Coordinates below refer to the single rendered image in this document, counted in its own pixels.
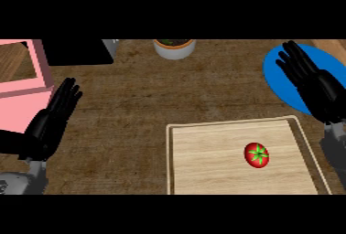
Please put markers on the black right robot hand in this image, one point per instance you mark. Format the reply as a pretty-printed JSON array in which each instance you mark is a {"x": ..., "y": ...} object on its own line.
[{"x": 321, "y": 91}]

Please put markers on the blue plate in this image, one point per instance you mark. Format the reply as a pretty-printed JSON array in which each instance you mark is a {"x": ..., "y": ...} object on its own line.
[{"x": 289, "y": 82}]

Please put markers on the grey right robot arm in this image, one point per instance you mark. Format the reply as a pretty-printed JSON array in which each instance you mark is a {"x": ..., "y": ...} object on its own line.
[{"x": 335, "y": 149}]

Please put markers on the red tomato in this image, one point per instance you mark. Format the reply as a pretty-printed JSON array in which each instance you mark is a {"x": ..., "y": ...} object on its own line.
[{"x": 256, "y": 155}]

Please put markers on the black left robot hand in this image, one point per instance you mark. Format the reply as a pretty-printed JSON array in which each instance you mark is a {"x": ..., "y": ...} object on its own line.
[{"x": 49, "y": 122}]

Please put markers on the grey metal object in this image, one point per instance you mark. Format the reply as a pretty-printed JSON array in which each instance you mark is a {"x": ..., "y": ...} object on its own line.
[{"x": 111, "y": 45}]

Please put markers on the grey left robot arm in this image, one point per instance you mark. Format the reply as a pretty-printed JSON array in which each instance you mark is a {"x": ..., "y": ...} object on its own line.
[{"x": 24, "y": 178}]

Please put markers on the white plant pot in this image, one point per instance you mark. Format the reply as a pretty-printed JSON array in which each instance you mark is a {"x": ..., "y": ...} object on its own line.
[{"x": 175, "y": 48}]

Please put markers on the pale wooden tray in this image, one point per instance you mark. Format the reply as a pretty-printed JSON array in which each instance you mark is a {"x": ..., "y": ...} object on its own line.
[{"x": 243, "y": 158}]

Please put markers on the pink open box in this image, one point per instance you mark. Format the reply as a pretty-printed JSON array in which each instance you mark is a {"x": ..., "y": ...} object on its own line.
[{"x": 23, "y": 88}]

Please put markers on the black flat appliance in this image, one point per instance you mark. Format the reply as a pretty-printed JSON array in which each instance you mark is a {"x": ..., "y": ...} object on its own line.
[{"x": 76, "y": 51}]

